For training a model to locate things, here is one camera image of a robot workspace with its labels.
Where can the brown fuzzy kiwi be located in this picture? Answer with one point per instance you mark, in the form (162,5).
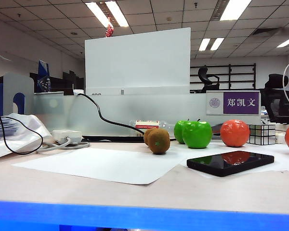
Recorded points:
(159,142)
(148,136)

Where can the green apple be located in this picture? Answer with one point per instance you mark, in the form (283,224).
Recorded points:
(197,136)
(179,132)

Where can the clear bottle with red label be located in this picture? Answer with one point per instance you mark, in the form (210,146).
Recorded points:
(147,124)

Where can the frosted glass desk partition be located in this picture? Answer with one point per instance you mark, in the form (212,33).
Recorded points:
(159,108)

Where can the white board panel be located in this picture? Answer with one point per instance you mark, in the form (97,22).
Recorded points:
(135,62)

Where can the white paper sheet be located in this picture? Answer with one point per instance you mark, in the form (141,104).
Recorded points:
(98,166)
(202,152)

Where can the small black office chair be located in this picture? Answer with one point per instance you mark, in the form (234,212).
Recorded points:
(203,74)

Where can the white power adapter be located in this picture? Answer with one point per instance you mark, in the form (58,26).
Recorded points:
(65,134)

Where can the dark computer monitors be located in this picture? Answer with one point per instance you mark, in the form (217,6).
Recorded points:
(67,79)

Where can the black smartphone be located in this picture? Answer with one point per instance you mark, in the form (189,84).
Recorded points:
(216,164)

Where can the red hanging ornament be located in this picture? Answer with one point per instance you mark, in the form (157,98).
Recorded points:
(109,31)

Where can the recessed ceiling light fixture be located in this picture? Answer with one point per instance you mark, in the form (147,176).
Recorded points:
(234,10)
(118,14)
(204,44)
(287,42)

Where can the black shelf rack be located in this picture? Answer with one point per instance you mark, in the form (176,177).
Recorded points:
(230,72)

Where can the purple and white name plate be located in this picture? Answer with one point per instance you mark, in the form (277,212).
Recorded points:
(240,103)

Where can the blue crystal trophy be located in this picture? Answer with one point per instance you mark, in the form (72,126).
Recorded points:
(43,78)

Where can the white plastic bag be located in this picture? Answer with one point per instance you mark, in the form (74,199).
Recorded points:
(31,127)

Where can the silver mirror puzzle cube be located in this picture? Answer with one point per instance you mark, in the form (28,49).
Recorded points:
(262,134)

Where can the grey metal bookend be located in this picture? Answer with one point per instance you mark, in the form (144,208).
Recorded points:
(14,84)

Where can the large black office chair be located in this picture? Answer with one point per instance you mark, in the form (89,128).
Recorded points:
(277,83)

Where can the small white box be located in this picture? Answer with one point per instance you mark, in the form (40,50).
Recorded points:
(280,138)

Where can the stack of printed papers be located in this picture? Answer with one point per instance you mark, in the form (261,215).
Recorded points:
(2,130)

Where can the ceiling air vent grille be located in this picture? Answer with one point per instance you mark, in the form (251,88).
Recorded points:
(266,32)

